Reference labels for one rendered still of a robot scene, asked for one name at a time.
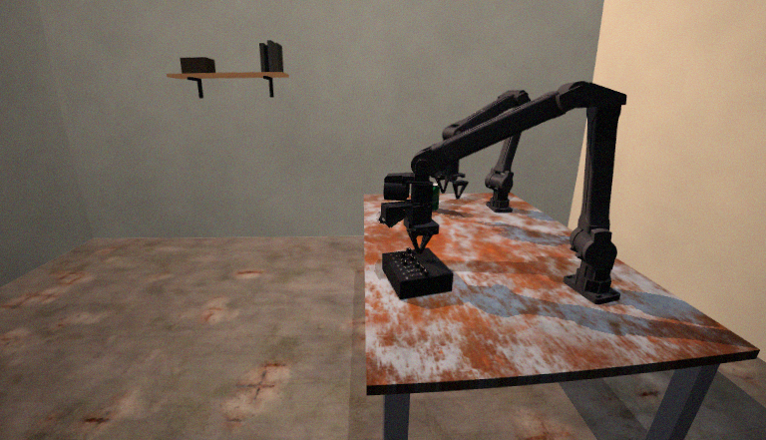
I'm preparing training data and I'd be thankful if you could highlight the green drink can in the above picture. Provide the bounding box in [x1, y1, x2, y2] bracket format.
[432, 183, 440, 212]

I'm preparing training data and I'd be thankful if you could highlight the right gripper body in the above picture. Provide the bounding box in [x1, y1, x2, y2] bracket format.
[439, 161, 465, 184]

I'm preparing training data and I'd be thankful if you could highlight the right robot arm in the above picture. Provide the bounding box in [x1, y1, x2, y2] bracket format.
[430, 90, 531, 213]

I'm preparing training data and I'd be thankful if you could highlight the black lighting desk fader panel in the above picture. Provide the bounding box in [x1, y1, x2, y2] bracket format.
[382, 247, 454, 299]

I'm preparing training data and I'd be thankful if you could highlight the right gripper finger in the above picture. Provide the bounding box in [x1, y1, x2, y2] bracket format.
[435, 177, 448, 194]
[452, 181, 469, 200]

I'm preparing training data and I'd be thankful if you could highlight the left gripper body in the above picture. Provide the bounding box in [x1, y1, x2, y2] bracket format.
[403, 201, 439, 234]

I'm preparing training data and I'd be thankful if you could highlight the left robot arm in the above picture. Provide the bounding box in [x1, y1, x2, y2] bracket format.
[381, 81, 626, 304]

